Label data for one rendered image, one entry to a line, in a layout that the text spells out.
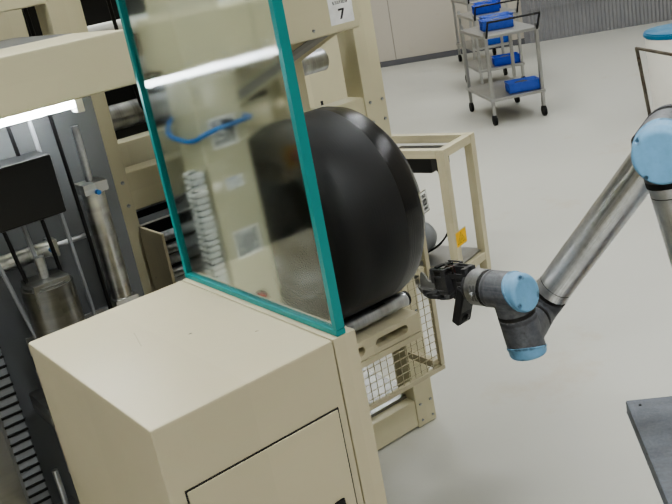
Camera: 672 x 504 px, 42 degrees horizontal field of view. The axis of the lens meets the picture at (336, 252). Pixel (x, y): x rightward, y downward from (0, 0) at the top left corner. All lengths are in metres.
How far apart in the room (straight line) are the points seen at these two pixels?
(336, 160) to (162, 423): 1.06
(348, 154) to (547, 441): 1.63
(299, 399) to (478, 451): 2.04
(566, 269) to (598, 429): 1.49
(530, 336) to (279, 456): 0.81
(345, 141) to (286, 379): 0.97
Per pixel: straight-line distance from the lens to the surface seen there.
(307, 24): 2.66
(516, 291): 2.05
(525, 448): 3.48
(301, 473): 1.55
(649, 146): 1.83
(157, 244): 2.64
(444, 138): 4.92
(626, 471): 3.33
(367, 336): 2.46
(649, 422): 2.46
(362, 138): 2.33
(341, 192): 2.22
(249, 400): 1.44
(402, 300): 2.54
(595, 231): 2.09
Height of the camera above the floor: 1.90
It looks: 19 degrees down
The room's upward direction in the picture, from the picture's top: 11 degrees counter-clockwise
